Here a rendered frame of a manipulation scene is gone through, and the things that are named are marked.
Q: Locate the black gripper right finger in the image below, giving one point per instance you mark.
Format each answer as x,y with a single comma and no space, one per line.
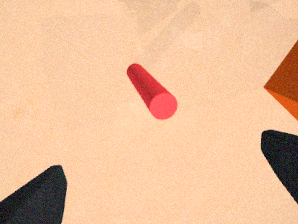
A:
281,152

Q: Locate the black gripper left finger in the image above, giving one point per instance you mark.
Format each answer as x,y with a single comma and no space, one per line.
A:
41,201

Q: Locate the red peg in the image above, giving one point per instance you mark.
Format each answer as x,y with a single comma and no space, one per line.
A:
160,102

